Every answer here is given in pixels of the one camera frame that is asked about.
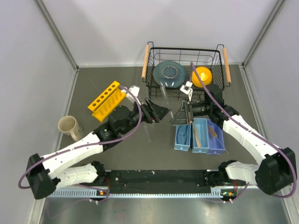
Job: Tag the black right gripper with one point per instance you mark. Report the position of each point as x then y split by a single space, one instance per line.
181 118

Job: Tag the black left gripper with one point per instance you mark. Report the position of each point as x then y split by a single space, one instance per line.
153 112

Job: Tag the blue safety goggles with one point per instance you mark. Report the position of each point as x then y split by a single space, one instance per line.
182 133

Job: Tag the wooden test tube holder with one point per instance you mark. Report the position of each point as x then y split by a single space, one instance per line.
196 136

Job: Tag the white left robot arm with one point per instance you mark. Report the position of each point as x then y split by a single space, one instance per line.
47 173

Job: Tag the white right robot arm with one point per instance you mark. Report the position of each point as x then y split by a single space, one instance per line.
275 167

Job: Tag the light blue left bin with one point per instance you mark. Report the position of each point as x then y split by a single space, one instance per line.
188 144

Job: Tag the light blue bin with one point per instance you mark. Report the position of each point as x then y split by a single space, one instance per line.
188 144
201 125

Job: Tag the light blue middle bin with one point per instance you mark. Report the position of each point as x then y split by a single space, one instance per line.
201 125

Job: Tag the blue ceramic plate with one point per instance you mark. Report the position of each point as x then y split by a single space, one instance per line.
169 74

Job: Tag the yellow ribbed bowl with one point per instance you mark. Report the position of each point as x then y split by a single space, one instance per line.
205 76

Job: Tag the yellow test tube rack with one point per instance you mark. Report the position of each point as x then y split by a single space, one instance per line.
107 101

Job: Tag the beige ceramic mug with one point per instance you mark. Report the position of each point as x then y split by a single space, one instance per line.
68 125

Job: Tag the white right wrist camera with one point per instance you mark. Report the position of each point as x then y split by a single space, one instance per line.
187 89

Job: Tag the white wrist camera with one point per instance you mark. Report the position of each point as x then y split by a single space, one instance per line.
187 89
135 91

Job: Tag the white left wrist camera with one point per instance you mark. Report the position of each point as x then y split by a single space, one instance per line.
135 91

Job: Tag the black wire basket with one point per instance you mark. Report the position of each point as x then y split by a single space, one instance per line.
215 60

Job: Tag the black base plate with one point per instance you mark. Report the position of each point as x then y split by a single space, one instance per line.
160 181

